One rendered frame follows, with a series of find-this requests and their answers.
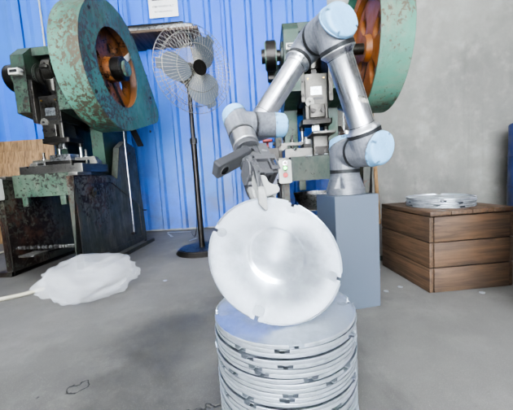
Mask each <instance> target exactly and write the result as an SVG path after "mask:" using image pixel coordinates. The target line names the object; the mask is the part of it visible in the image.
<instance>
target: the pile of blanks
mask: <svg viewBox="0 0 513 410"><path fill-rule="evenodd" d="M356 323H357V313H356V317H355V321H354V322H353V325H352V326H351V328H350V329H349V330H348V331H347V332H345V333H344V334H342V335H341V336H339V337H338V338H336V339H334V340H331V341H330V342H326V343H323V344H320V345H317V346H314V347H306V348H300V349H299V347H294V349H288V350H279V349H267V348H261V347H254V346H250V345H247V344H244V343H241V342H238V341H236V340H234V339H233V338H230V337H228V336H227V335H226V334H224V333H223V332H222V331H221V330H220V329H219V327H218V326H217V323H215V334H216V336H217V337H216V347H217V354H218V362H219V364H218V370H219V380H220V390H221V408H222V410H359V406H358V390H357V325H356Z"/></svg>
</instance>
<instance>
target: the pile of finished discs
mask: <svg viewBox="0 0 513 410"><path fill-rule="evenodd" d="M476 197H477V196H476V195H474V194H440V195H437V194H415V195H409V196H406V206H409V207H421V208H462V207H474V206H476V205H477V203H476V200H477V198H476Z"/></svg>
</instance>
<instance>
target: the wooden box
mask: <svg viewBox="0 0 513 410"><path fill-rule="evenodd" d="M382 227H383V228H382V246H383V266H385V267H386V268H389V269H391V270H392V271H394V272H395V273H397V274H399V275H400V276H402V277H404V278H405V279H407V280H408V281H411V282H413V283H414V284H415V285H417V286H419V287H421V288H422V289H424V290H426V291H427V292H429V293H433V292H434V293H436V292H446V291H454V290H470V289H479V288H488V287H497V286H511V285H512V284H513V261H511V260H513V237H512V236H513V206H507V205H499V204H491V203H477V205H476V206H474V207H462V208H421V207H409V206H406V202H403V203H382Z"/></svg>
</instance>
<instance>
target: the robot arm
mask: <svg viewBox="0 0 513 410"><path fill-rule="evenodd" d="M357 25H358V22H357V16H356V14H355V12H354V10H353V8H352V7H351V6H350V5H347V4H346V3H345V2H341V1H335V2H331V3H330V4H328V5H327V6H326V7H324V8H323V9H321V10H320V12H319V13H318V14H317V15H316V16H314V17H313V18H312V19H311V20H310V21H309V22H308V23H307V24H306V25H305V26H304V27H303V28H302V29H301V31H300V33H299V34H298V36H297V38H296V40H295V41H294V42H293V44H292V46H291V48H290V50H289V51H288V52H287V54H286V61H285V63H284V64H283V66H282V67H281V68H280V70H279V71H278V73H277V75H276V77H275V78H274V79H273V81H272V82H271V84H270V86H269V88H268V89H267V90H266V92H265V93H264V95H263V96H262V98H261V100H260V102H259V103H258V104H257V105H256V107H255V109H254V110H253V111H247V110H246V109H245V108H244V106H243V105H241V104H239V103H231V104H229V105H228V106H226V107H225V109H224V110H223V112H222V120H223V124H224V127H225V128H226V131H227V134H228V137H229V139H230V144H231V146H232V148H233V152H231V153H229V154H228V155H224V156H222V157H221V158H219V159H216V160H214V162H213V171H212V174H213V175H214V176H215V177H216V178H220V177H223V176H225V175H226V174H227V173H229V172H232V171H234V170H235V169H236V168H239V167H240V170H242V171H241V178H242V182H243V185H244V188H245V191H246V194H247V196H248V198H249V199H254V198H257V199H258V204H259V205H260V206H261V207H262V208H263V209H264V210H265V211H267V210H268V207H267V199H266V198H274V196H273V194H277V193H278V192H279V191H280V189H279V187H278V186H277V185H275V184H274V180H275V178H276V176H277V175H278V169H280V166H279V164H278V161H277V159H276V157H275V154H271V153H270V152H269V149H268V147H267V145H266V144H265V143H259V141H262V140H265V139H267V138H270V137H275V138H277V137H284V136H285V135H286V134H287V131H288V126H289V125H288V118H287V116H286V115H285V114H284V113H278V111H279V110H280V108H281V107H282V105H283V104H284V102H285V101H286V99H287V97H288V95H289V94H290V93H291V91H292V89H293V88H294V86H295V85H296V82H297V81H298V80H299V79H300V77H301V75H302V73H303V72H307V71H308V70H309V68H310V66H311V65H312V64H313V63H314V62H315V61H316V60H317V59H319V58H321V60H322V61H324V62H326V63H327V65H328V67H329V70H330V73H331V77H332V80H333V82H334V85H335V88H336V91H337V94H338V96H339V99H340V103H341V106H342V108H343V111H344V115H345V118H346V120H347V123H348V126H349V133H348V134H344V135H339V136H337V137H334V138H332V139H331V140H330V142H329V156H330V179H329V182H328V185H327V195H355V194H365V193H366V191H365V186H364V184H363V181H362V178H361V175H360V167H375V166H379V165H383V164H385V163H387V162H388V161H389V160H390V159H391V157H392V153H393V151H394V139H393V137H392V134H391V133H389V132H388V131H385V130H382V127H381V124H380V123H379V122H376V121H375V120H374V117H373V114H372V111H371V107H370V104H369V101H368V98H367V96H366V91H365V88H364V85H363V83H362V79H361V75H360V72H359V70H358V67H357V63H356V59H355V57H354V54H353V48H354V46H355V44H356V42H355V40H354V36H353V35H354V34H355V32H356V31H357ZM274 159H275V161H276V163H277V165H276V164H275V162H274Z"/></svg>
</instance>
